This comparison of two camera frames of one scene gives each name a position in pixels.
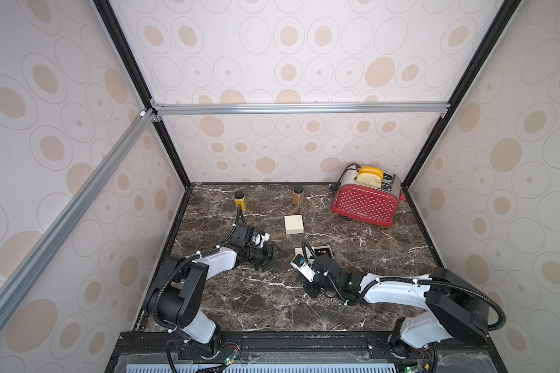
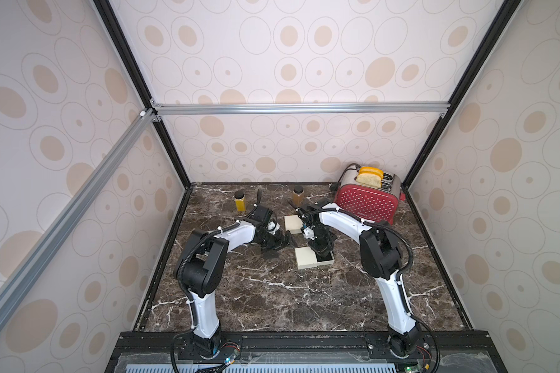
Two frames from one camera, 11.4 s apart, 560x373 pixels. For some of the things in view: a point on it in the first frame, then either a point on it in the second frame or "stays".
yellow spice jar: x=239 y=199 stays
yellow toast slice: x=370 y=170 stays
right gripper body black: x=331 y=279 -> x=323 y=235
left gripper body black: x=260 y=256 -> x=268 y=242
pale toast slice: x=369 y=179 stays
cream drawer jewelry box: x=294 y=224 stays
